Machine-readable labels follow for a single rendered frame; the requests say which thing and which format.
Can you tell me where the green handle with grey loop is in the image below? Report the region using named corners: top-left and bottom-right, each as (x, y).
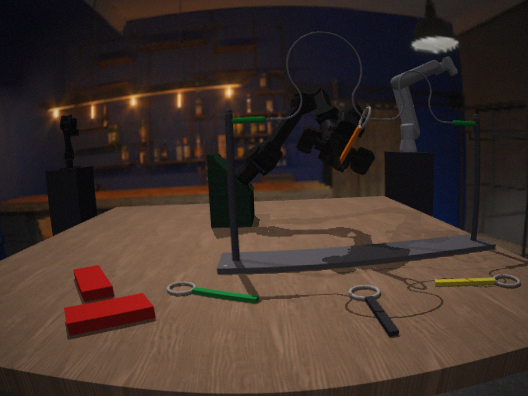
top-left (166, 281), bottom-right (259, 303)

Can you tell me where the red rectangular block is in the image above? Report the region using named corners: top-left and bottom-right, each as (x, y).
top-left (64, 293), bottom-right (155, 336)
top-left (73, 265), bottom-right (115, 303)

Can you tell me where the orange handle with grey ring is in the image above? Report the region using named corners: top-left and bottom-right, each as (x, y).
top-left (339, 106), bottom-right (372, 165)

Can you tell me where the yellow handle with grey loop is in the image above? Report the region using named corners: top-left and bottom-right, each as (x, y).
top-left (434, 274), bottom-right (521, 287)

